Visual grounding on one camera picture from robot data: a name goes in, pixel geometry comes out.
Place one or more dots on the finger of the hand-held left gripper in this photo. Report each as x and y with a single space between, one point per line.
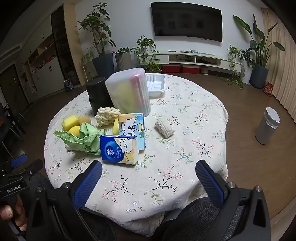
33 168
19 160

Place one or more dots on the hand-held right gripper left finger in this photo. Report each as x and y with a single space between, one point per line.
89 183

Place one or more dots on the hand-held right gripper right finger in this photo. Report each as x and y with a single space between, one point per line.
209 183

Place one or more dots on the green cloth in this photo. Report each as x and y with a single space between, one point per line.
81 140

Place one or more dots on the blue tissue pack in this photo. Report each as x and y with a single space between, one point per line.
119 150

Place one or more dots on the yellow egg-shaped makeup sponge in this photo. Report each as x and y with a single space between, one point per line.
74 131

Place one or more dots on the tan gourd-shaped makeup sponge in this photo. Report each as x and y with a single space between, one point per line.
84 119

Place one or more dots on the cream chunky yarn scrunchie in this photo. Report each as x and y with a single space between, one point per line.
106 115

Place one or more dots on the beige knitted piece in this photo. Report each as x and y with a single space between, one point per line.
164 129

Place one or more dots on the cartoon print tissue pack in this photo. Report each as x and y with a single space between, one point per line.
133 128

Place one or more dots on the white plastic tray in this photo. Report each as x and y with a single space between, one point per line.
156 84

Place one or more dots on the person's left hand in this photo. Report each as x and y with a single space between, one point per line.
19 215

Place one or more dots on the grey mesh chair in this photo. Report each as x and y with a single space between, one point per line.
198 215

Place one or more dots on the dark door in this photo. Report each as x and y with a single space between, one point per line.
11 85

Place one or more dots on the grey cylindrical trash can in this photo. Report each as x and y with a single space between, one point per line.
266 127

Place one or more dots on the black cylinder container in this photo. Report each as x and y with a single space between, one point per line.
97 95

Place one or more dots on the small dark bag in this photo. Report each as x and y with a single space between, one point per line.
68 85

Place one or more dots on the translucent plastic storage box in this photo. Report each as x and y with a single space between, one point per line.
129 92

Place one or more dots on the red paper bag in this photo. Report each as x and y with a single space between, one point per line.
267 89

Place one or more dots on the red storage box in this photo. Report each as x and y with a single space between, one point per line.
191 69
171 69

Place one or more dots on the dark blue square planter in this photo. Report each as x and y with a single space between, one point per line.
103 66

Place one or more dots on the dark grey planter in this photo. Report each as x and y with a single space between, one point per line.
259 76

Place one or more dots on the dark shelf cabinet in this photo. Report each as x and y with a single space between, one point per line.
63 46

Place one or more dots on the thin-leaved small plant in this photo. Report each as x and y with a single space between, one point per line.
87 56

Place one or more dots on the white television console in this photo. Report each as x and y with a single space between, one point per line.
208 58

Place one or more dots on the trailing green plant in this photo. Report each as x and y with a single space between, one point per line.
235 60

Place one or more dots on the grey ribbed planter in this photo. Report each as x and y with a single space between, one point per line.
123 61

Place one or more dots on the beige curtain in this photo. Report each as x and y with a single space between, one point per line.
282 69

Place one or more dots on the small plant in ribbed planter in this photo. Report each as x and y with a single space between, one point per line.
124 50

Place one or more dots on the trailing plant on metal stand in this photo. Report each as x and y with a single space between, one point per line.
146 51

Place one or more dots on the large broad-leaf plant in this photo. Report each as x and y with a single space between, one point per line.
259 44

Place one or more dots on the tall leafy plant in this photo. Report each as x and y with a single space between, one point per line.
97 25

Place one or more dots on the white wall cabinet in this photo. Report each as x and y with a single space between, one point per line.
44 69

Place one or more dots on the wall-mounted black television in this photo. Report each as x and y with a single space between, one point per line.
187 20

